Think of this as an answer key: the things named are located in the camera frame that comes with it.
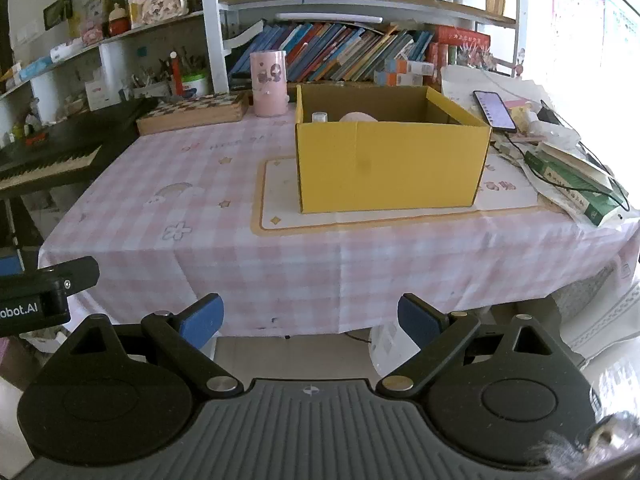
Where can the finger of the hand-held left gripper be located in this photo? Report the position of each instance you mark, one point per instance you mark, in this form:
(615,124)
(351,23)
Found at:
(80,270)

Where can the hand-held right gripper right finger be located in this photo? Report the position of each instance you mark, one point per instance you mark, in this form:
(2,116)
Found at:
(417,320)

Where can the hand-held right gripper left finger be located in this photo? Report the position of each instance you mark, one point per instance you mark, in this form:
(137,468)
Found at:
(202,322)

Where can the yellow cardboard box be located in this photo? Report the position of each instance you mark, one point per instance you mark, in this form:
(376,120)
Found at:
(390,170)

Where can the pink plush toy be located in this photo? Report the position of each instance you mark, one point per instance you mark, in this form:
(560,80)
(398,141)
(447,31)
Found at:
(357,116)

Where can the white capped bottle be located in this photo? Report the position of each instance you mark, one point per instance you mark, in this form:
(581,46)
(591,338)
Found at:
(319,117)

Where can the black electronic keyboard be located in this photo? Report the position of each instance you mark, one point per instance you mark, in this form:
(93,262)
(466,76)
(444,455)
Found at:
(50,160)

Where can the small red toy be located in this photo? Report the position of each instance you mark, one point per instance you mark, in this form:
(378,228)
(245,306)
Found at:
(37,140)

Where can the white mat orange border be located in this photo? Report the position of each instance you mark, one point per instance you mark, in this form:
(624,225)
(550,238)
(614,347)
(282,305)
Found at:
(280,200)

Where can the small green figurine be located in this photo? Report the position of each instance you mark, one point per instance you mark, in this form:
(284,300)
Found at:
(20,127)

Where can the white box red label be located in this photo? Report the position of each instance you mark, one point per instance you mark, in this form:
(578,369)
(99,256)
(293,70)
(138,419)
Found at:
(96,95)

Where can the white patterned cloth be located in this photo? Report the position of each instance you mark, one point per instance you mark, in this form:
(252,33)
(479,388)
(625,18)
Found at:
(610,310)

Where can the pen holder with brushes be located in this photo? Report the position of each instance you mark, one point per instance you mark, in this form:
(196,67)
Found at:
(150,85)

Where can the wooden chess board box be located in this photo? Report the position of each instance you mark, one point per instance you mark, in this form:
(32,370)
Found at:
(195,107)

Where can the light blue packet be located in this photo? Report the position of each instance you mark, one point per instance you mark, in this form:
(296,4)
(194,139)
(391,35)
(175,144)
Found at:
(34,69)

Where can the green thick book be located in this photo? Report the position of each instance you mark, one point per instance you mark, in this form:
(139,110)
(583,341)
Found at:
(575,185)

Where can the orange tube white cap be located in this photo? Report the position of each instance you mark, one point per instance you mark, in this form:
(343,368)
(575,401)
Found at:
(175,77)

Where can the white jar green lid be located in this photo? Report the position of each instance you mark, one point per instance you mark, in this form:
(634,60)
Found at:
(195,86)

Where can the white patterned cup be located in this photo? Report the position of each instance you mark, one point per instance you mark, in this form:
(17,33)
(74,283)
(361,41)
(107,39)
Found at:
(65,51)

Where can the black smartphone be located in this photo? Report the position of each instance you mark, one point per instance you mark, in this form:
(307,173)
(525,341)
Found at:
(494,110)

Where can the pink yellow small box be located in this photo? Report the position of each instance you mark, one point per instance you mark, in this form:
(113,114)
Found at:
(519,112)

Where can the pink cartoon cylinder container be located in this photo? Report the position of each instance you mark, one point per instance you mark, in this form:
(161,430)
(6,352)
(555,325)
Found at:
(267,95)

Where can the pink floral small box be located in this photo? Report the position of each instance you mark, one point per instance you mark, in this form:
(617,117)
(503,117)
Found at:
(91,32)

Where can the white printed paper sheets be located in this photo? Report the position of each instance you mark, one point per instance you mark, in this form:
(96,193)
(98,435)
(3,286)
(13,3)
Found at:
(457,85)

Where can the orange white carton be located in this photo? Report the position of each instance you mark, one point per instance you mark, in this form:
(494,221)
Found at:
(410,66)
(400,79)

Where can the red white doll figure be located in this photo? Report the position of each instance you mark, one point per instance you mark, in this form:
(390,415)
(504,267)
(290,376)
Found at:
(117,22)

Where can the white bookshelf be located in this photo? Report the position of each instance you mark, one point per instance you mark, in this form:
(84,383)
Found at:
(212,35)

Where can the red boxed book set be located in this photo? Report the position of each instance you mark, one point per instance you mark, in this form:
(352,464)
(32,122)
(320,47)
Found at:
(460,42)

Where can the row of leaning colourful books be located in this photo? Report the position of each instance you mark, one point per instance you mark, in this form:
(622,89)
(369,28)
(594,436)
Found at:
(340,50)

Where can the thick white paged book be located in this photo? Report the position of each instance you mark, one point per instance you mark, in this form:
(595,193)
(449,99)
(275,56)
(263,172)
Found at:
(247,35)

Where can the white tube lamp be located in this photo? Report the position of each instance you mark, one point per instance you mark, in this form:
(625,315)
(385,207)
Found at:
(330,16)

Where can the dark small picture frame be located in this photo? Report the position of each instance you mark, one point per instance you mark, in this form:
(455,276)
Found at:
(55,12)

